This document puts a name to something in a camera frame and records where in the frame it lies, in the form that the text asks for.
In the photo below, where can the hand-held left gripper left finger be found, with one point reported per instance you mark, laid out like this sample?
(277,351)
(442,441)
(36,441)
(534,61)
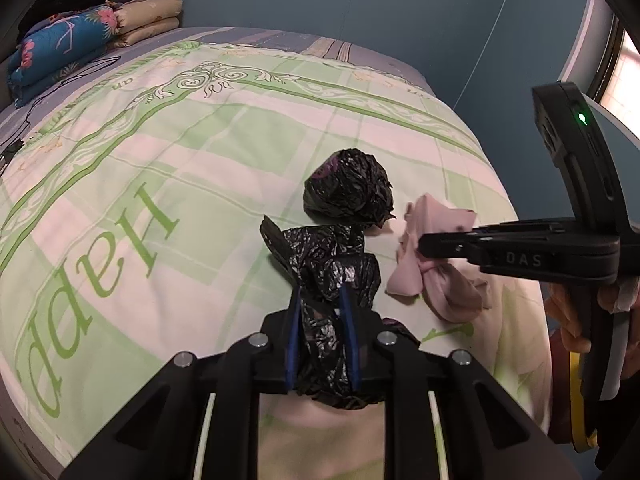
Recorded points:
(294,340)

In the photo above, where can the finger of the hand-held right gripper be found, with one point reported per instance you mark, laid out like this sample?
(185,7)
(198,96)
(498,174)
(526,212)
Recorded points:
(445,246)

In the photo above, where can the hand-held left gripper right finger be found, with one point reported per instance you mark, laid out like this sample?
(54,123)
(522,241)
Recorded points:
(350,335)

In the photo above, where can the pink cloth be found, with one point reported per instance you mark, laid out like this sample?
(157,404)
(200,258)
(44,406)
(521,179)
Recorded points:
(450,300)

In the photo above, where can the yellow-rimmed brown bin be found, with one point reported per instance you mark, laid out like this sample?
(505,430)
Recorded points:
(577,410)

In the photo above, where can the person's right hand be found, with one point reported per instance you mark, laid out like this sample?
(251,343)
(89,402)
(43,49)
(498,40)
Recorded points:
(565,320)

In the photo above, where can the balled black plastic bag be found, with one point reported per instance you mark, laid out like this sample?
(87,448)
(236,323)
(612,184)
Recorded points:
(350,190)

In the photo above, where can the green and white printed blanket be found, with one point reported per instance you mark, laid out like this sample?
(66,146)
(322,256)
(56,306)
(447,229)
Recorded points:
(150,160)

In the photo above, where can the grey striped bed sheet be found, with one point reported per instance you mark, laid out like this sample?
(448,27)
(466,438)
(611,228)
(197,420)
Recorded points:
(310,42)

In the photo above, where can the folded beige floral quilt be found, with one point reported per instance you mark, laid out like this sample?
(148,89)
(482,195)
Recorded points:
(150,15)

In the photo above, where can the folded blue floral quilt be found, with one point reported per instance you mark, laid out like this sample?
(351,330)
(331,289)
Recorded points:
(60,40)

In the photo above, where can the window with white frame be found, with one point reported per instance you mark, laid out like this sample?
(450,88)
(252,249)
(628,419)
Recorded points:
(627,80)

